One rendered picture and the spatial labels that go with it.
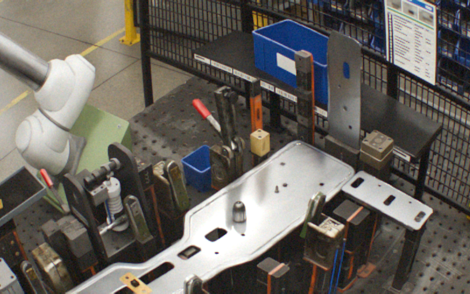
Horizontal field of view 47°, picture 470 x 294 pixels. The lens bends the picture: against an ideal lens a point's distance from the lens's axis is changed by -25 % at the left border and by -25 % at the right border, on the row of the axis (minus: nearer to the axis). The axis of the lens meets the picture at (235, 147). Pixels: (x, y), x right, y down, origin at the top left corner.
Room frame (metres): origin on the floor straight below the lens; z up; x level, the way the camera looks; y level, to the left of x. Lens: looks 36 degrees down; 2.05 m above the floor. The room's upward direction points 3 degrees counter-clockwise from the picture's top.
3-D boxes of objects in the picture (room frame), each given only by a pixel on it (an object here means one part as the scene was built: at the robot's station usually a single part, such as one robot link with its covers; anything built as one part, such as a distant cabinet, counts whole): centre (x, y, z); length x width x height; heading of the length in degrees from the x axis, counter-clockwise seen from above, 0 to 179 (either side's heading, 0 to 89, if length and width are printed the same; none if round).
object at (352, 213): (1.18, -0.28, 0.84); 0.11 x 0.10 x 0.28; 44
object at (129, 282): (0.94, 0.24, 1.01); 0.08 x 0.04 x 0.01; 44
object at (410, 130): (1.71, -0.26, 1.02); 0.90 x 0.22 x 0.03; 44
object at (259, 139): (1.41, -0.06, 0.88); 0.04 x 0.04 x 0.36; 44
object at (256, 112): (1.45, -0.06, 0.95); 0.03 x 0.01 x 0.50; 134
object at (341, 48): (1.44, -0.29, 1.17); 0.12 x 0.01 x 0.34; 44
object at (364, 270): (1.23, -0.34, 0.84); 0.11 x 0.06 x 0.29; 44
